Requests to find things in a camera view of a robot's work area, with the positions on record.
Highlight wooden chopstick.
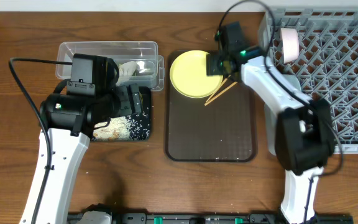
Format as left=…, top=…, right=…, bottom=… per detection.
left=205, top=78, right=228, bottom=105
left=204, top=82, right=237, bottom=106

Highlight rice and food scraps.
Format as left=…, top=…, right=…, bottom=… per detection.
left=91, top=113, right=151, bottom=141

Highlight white tissue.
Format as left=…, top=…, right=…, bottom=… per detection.
left=116, top=61, right=137, bottom=85

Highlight yellow plate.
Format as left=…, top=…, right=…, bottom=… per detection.
left=170, top=50, right=223, bottom=98

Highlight pink bowl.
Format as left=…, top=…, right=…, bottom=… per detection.
left=280, top=28, right=300, bottom=63

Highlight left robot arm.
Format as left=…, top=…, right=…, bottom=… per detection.
left=18, top=54, right=142, bottom=223

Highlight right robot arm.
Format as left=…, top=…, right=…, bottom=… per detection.
left=206, top=22, right=335, bottom=223

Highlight clear plastic waste bin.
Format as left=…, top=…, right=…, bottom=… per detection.
left=57, top=41, right=165, bottom=91

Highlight grey dishwasher rack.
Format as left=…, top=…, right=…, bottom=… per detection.
left=258, top=9, right=358, bottom=154

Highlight black rectangular tray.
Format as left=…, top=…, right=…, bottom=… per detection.
left=90, top=86, right=152, bottom=142

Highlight dark brown serving tray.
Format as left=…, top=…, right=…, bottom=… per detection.
left=163, top=49, right=258, bottom=163

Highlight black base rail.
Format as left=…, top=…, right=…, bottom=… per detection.
left=67, top=203, right=354, bottom=224

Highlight left black cable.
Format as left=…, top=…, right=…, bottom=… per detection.
left=8, top=57, right=74, bottom=224

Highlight black cable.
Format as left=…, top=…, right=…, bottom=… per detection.
left=8, top=57, right=74, bottom=224
left=218, top=0, right=344, bottom=178

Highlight right black cable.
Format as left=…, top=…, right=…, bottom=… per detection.
left=218, top=0, right=344, bottom=178

